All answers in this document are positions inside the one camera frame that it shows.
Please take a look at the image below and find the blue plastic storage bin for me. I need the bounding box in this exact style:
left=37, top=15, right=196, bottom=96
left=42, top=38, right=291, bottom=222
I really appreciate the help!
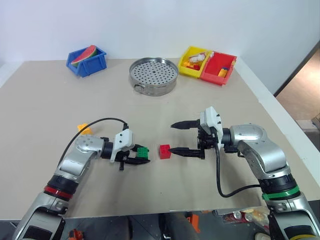
left=65, top=45, right=108, bottom=79

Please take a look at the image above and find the red toy brick cube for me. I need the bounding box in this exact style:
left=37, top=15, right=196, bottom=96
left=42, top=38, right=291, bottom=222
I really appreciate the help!
left=159, top=143, right=173, bottom=160

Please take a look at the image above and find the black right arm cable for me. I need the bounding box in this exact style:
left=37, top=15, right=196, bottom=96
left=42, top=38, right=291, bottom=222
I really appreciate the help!
left=211, top=126, right=262, bottom=199

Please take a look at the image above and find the white crumpled toy item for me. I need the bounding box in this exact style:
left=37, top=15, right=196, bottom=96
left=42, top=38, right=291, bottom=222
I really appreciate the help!
left=188, top=51, right=209, bottom=64

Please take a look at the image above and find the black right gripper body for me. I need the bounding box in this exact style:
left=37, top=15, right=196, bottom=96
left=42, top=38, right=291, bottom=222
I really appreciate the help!
left=196, top=124, right=217, bottom=160

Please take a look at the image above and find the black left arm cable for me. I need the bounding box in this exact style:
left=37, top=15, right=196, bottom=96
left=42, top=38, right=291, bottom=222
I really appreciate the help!
left=56, top=117, right=130, bottom=171

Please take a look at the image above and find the yellow and blue toy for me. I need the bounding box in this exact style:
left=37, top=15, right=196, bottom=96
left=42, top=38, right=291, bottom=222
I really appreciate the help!
left=218, top=65, right=230, bottom=79

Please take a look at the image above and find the toy watermelon slice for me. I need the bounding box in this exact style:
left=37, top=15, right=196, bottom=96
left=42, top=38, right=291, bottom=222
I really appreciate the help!
left=71, top=44, right=99, bottom=68

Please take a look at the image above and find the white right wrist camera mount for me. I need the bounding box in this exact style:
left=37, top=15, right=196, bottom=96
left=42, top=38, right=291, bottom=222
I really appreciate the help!
left=199, top=106, right=224, bottom=151

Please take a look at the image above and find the beige cardboard box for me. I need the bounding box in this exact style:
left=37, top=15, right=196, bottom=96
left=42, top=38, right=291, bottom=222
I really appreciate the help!
left=295, top=116, right=320, bottom=131

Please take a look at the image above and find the red plastic storage bin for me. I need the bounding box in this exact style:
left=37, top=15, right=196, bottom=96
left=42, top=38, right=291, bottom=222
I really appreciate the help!
left=199, top=50, right=238, bottom=87

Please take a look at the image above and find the green toy brick cube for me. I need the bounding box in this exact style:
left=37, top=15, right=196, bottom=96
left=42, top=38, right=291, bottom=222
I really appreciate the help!
left=136, top=146, right=150, bottom=160

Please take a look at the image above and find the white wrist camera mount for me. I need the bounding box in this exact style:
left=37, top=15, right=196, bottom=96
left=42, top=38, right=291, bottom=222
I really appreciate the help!
left=199, top=106, right=224, bottom=151
left=108, top=129, right=136, bottom=164

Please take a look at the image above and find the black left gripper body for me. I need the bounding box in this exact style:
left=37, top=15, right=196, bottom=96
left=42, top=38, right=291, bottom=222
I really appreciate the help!
left=115, top=149, right=138, bottom=172

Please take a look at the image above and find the round perforated steel steamer tray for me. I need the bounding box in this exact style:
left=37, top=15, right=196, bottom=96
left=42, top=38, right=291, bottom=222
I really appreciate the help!
left=128, top=56, right=179, bottom=97

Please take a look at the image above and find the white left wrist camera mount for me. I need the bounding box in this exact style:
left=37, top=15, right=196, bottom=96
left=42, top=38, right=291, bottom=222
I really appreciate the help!
left=108, top=129, right=136, bottom=164

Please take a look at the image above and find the yellow toy brick cube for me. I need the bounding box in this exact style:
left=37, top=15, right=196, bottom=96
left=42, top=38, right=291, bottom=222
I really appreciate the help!
left=77, top=122, right=94, bottom=137

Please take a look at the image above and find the pile of snack packets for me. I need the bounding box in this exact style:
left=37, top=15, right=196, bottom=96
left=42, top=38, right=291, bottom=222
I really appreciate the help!
left=221, top=207, right=270, bottom=229

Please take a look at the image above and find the dark rounded shape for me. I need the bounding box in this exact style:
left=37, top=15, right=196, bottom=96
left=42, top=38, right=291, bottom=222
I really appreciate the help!
left=162, top=211, right=199, bottom=240

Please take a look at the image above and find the yellow plastic storage bin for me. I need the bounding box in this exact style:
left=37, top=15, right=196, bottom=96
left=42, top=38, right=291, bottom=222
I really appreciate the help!
left=177, top=45, right=211, bottom=78

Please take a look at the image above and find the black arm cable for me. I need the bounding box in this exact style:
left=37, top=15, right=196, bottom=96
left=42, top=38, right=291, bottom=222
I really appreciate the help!
left=211, top=126, right=262, bottom=199
left=56, top=117, right=130, bottom=171

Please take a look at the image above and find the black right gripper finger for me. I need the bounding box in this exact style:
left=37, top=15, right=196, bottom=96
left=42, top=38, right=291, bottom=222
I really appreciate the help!
left=169, top=119, right=201, bottom=131
left=168, top=147, right=206, bottom=160

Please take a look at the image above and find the orange plastic part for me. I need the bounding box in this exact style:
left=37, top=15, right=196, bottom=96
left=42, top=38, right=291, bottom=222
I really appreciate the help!
left=185, top=211, right=201, bottom=234
left=68, top=228, right=85, bottom=240

